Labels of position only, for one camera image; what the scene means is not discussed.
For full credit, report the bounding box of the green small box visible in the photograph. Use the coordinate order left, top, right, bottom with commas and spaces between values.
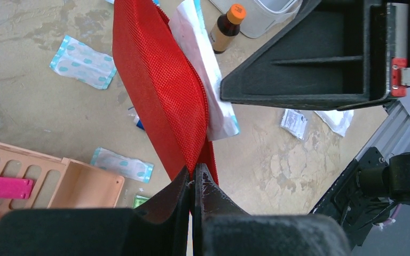
132, 195, 149, 209

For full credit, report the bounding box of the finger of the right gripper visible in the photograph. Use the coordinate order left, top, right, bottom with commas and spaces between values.
220, 1, 391, 110

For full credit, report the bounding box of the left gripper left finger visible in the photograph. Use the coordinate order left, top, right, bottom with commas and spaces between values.
0, 169, 190, 255

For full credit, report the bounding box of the plaster strip packet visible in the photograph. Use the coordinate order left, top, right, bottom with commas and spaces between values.
90, 147, 154, 183
50, 35, 117, 90
169, 0, 240, 141

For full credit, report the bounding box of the red first aid pouch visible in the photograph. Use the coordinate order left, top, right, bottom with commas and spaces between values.
112, 1, 218, 180

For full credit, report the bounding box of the pink desk tray organizer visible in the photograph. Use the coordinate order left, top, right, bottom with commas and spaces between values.
0, 143, 124, 219

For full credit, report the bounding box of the blue white bandage roll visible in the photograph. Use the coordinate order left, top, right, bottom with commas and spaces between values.
128, 107, 145, 130

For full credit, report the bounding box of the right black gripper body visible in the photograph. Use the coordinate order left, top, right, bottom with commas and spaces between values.
387, 1, 410, 98

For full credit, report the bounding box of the brown bottle orange cap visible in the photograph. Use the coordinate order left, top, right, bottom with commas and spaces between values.
209, 3, 246, 54

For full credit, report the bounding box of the alcohol pad sachet pair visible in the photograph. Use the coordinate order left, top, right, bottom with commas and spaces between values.
280, 109, 308, 140

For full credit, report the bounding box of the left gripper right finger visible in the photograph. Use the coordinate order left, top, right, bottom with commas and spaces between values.
192, 164, 351, 255

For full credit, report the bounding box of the grey open storage case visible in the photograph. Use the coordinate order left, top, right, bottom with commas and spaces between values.
210, 0, 303, 38

